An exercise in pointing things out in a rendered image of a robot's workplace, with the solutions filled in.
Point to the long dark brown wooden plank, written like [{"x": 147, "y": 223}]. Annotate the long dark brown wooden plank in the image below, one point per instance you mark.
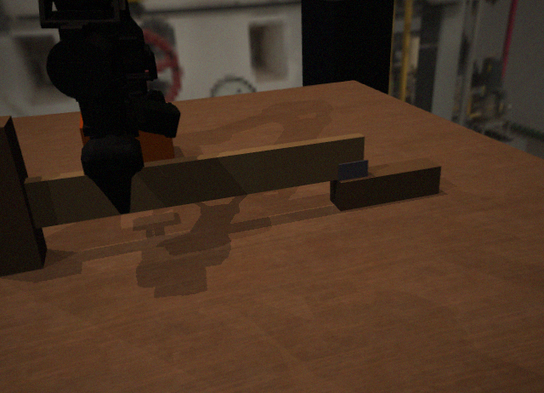
[{"x": 60, "y": 199}]

